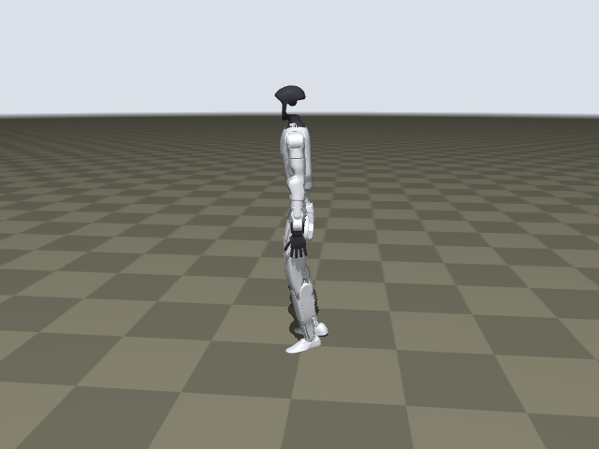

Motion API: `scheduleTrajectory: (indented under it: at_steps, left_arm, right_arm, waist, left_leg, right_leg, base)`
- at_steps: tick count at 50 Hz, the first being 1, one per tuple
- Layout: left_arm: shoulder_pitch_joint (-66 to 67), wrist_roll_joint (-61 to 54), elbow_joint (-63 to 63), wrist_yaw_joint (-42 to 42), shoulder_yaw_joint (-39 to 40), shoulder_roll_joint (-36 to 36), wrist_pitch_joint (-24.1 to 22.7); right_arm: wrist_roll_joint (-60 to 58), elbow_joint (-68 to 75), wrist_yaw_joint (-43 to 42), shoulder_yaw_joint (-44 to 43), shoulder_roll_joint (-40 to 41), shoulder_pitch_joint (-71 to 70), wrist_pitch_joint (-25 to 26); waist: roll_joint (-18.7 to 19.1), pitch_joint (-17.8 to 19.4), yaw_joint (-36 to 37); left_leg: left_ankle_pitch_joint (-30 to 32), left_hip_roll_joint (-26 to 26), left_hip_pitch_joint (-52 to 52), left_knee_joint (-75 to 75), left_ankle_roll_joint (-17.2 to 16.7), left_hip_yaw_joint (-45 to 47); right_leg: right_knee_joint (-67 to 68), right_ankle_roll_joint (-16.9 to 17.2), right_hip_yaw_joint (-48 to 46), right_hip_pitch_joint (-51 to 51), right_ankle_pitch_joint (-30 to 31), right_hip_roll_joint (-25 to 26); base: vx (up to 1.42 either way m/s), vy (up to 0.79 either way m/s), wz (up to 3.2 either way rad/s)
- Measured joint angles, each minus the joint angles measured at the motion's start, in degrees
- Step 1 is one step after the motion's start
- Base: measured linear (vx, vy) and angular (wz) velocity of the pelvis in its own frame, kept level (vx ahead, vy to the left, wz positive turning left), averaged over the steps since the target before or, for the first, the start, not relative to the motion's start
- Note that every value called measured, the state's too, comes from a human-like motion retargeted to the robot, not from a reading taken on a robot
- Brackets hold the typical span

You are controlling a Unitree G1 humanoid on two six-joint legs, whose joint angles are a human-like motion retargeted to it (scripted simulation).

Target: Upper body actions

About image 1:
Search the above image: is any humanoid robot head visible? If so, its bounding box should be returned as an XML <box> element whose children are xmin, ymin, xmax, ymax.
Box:
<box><xmin>275</xmin><ymin>85</ymin><xmax>306</xmax><ymax>128</ymax></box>

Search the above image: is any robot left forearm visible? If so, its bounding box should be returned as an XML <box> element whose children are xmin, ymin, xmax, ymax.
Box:
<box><xmin>289</xmin><ymin>178</ymin><xmax>305</xmax><ymax>231</ymax></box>

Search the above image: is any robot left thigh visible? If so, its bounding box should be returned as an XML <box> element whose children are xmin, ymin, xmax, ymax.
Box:
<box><xmin>284</xmin><ymin>215</ymin><xmax>314</xmax><ymax>297</ymax></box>

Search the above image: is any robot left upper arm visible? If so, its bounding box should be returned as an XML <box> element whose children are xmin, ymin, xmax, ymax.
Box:
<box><xmin>286</xmin><ymin>132</ymin><xmax>305</xmax><ymax>191</ymax></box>

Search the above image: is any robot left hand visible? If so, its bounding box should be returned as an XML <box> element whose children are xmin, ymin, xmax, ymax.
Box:
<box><xmin>285</xmin><ymin>221</ymin><xmax>307</xmax><ymax>258</ymax></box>

